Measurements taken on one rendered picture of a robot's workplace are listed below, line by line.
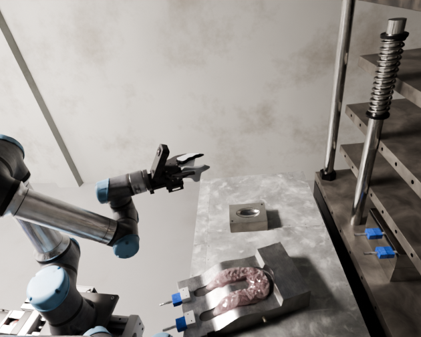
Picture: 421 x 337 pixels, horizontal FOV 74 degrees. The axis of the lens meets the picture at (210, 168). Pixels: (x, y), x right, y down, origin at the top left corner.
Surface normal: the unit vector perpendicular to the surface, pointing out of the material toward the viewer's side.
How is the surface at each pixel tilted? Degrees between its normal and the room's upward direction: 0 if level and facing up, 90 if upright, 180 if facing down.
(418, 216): 0
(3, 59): 90
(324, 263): 0
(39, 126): 90
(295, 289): 0
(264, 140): 90
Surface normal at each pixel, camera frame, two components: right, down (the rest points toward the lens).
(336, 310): -0.13, -0.82
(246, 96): -0.16, 0.57
